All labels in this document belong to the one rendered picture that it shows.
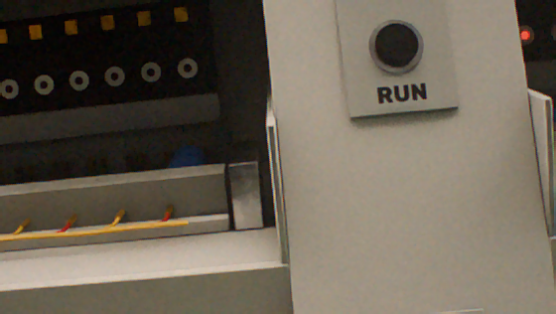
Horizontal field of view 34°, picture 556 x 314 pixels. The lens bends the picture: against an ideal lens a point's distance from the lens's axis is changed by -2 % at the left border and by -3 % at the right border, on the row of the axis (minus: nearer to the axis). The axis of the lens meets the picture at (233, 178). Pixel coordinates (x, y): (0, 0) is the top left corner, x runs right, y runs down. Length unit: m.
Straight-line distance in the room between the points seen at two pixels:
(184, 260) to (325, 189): 0.06
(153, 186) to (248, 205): 0.04
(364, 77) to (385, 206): 0.05
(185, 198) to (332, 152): 0.08
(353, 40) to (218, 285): 0.10
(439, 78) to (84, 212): 0.16
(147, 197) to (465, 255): 0.13
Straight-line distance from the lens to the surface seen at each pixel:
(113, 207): 0.39
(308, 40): 0.35
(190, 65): 0.52
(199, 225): 0.38
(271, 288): 0.34
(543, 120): 0.34
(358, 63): 0.34
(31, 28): 0.53
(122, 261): 0.36
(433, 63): 0.35
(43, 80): 0.53
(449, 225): 0.34
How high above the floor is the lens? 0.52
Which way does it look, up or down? 9 degrees up
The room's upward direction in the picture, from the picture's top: 5 degrees counter-clockwise
